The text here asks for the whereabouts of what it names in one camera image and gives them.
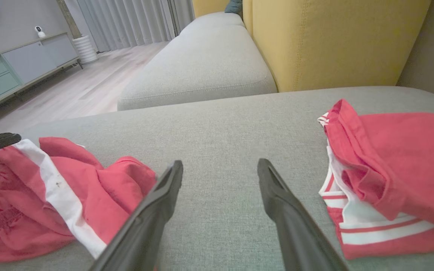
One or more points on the yellow sofa armrest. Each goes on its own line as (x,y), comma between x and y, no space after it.
(207,5)

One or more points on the grey sofa seat cushion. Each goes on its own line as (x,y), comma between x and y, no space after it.
(202,64)

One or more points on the teal throw pillow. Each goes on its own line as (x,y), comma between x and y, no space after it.
(234,5)

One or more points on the grey low TV cabinet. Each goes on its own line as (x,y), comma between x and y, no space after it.
(28,64)

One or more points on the yellow sofa backrest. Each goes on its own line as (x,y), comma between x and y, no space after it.
(333,41)

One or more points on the grey pleated curtain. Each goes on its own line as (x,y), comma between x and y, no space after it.
(185,11)
(126,22)

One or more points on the red basketball jersey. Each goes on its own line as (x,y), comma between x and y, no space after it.
(409,158)

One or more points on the small white security camera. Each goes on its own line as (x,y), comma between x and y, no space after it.
(40,32)

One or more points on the brown potted tree trunk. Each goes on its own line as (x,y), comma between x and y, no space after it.
(68,19)

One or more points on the white ribbed planter pot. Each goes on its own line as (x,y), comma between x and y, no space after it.
(85,49)

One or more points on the red shorts with white stripe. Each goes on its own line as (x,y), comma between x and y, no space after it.
(21,195)

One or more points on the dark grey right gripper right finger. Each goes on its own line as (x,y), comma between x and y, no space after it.
(296,229)

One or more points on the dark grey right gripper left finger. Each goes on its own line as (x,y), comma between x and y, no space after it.
(145,226)

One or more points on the large grey sofa chaise cushion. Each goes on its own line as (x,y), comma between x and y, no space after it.
(220,131)

